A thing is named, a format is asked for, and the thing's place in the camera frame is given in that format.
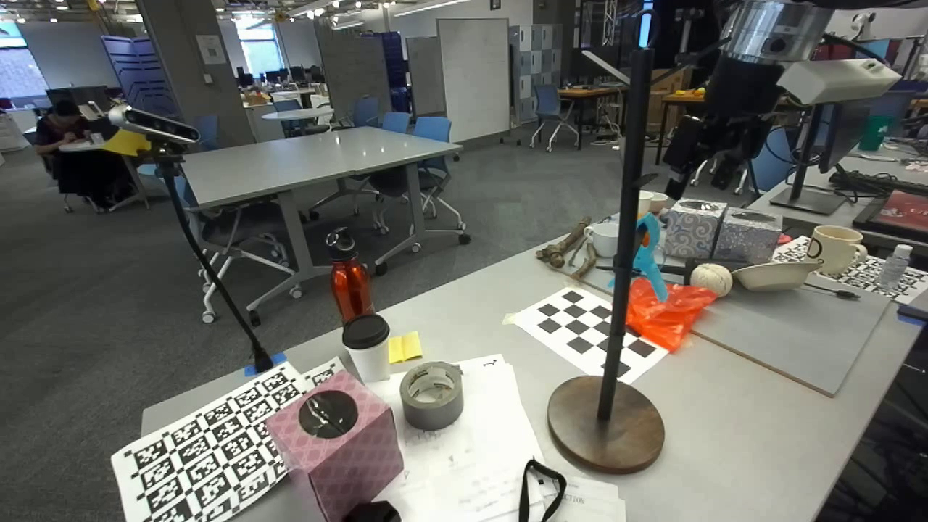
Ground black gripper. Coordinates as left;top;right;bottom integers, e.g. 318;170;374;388
660;54;788;202

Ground light blue plastic peg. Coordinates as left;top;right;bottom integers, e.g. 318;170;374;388
611;212;673;304

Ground black monitor stand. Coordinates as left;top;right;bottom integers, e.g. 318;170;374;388
767;102;853;221

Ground black pole wooden base stand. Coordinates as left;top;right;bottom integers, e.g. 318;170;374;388
544;0;669;475

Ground small white cup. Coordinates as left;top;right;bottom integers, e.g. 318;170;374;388
634;189;673;221

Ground blue patterned tissue box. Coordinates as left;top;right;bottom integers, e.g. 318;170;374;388
712;207;788;270
660;195;730;263

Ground wooden table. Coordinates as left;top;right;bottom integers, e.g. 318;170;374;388
653;83;706;169

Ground white round cup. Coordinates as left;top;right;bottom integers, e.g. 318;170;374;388
582;218;619;259

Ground white ball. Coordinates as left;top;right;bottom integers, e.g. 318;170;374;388
688;259;737;299

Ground orange plastic bag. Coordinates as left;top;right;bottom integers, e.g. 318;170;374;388
619;276;721;353

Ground black computer monitor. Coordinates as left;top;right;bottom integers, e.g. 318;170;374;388
818;95;878;175

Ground cream ceramic mug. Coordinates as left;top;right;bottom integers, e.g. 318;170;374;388
809;221;869;282

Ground black white checkerboard sheet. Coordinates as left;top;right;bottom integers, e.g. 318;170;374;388
501;282;673;386

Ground green container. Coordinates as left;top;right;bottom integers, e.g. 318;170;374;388
856;112;899;154

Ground black keyboard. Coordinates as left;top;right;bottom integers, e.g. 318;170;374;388
825;162;928;202

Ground grey board wooden edge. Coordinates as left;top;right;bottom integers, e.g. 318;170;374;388
689;272;895;401

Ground white partition panel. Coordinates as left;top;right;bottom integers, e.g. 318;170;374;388
434;14;512;149

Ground red book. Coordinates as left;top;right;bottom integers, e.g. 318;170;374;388
853;186;928;244

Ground small white bottle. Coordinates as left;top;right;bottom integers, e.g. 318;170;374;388
878;241;915;291

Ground yellow sticky notes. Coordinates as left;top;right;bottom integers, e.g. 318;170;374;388
385;328;427;367

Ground white handwritten paper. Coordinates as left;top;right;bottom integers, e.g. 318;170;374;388
371;352;548;486

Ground red water bottle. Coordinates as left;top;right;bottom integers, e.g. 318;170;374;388
321;224;377;328

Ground grey tape roll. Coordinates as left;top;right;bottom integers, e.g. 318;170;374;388
398;359;467;433

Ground white cup black lid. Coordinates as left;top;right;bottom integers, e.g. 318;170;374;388
338;309;393;386

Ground grey office table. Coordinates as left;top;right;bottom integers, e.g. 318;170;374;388
179;122;467;328

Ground large white printed paper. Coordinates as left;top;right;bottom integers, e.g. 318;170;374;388
385;452;631;522

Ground blue tape piece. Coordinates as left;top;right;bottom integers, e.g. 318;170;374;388
237;352;290;379

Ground pink tissue box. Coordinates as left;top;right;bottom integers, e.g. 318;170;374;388
264;367;406;522

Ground small black object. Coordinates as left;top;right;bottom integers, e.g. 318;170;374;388
338;499;406;522

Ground seated person dark clothes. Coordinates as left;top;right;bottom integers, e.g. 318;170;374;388
35;91;139;214

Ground black gooseneck camera stand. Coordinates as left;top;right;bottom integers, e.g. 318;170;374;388
150;143;280;378

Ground black stereo camera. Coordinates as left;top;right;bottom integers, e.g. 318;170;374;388
105;102;203;154

